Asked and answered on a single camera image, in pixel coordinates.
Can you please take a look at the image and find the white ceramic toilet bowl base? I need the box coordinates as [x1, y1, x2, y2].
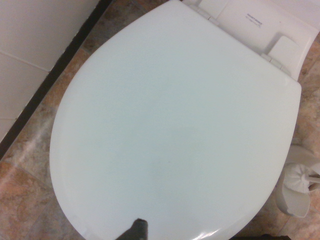
[180, 0, 318, 83]

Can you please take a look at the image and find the white toilet brush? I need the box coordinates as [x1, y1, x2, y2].
[283, 162, 320, 195]

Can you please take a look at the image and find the white toilet brush holder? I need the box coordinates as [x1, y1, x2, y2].
[279, 144, 320, 218]

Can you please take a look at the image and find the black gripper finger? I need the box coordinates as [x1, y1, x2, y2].
[117, 218, 149, 240]

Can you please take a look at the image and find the white toilet seat lid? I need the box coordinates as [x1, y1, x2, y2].
[49, 0, 302, 240]

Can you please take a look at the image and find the black wall baseboard strip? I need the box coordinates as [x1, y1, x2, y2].
[0, 0, 114, 157]

